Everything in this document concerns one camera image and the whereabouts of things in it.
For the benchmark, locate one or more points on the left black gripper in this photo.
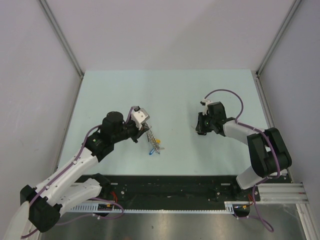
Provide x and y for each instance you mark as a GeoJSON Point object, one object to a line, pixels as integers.
{"type": "Point", "coordinates": [138, 133]}

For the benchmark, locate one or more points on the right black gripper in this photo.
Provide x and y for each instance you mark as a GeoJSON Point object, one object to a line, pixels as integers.
{"type": "Point", "coordinates": [200, 128]}

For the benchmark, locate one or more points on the large silver keyring holder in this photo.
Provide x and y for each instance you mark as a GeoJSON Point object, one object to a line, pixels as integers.
{"type": "Point", "coordinates": [152, 140]}

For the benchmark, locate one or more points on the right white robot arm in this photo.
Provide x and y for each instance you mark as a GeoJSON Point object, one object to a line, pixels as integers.
{"type": "Point", "coordinates": [268, 152]}

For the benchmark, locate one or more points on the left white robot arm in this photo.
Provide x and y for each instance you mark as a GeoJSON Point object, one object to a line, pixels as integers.
{"type": "Point", "coordinates": [50, 199]}

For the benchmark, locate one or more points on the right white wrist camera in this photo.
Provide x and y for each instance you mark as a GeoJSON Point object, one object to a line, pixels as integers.
{"type": "Point", "coordinates": [205, 102]}

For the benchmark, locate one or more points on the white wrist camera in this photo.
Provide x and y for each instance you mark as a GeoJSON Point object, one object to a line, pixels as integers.
{"type": "Point", "coordinates": [139, 116]}
{"type": "Point", "coordinates": [205, 102]}

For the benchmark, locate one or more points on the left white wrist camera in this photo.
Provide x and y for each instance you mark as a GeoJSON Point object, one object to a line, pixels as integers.
{"type": "Point", "coordinates": [139, 116]}

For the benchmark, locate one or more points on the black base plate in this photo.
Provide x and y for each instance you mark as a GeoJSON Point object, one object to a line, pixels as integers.
{"type": "Point", "coordinates": [142, 190]}

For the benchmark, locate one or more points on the white slotted cable duct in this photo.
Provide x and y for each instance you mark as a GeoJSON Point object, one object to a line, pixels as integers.
{"type": "Point", "coordinates": [100, 207]}

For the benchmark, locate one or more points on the right aluminium frame post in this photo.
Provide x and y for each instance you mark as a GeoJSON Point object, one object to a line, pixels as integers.
{"type": "Point", "coordinates": [279, 35]}

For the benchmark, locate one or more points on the aluminium frame post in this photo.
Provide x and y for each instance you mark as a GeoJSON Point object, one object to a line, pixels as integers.
{"type": "Point", "coordinates": [279, 35]}
{"type": "Point", "coordinates": [48, 13]}

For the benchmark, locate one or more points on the left aluminium frame post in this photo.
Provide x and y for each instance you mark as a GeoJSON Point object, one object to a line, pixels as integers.
{"type": "Point", "coordinates": [48, 13]}

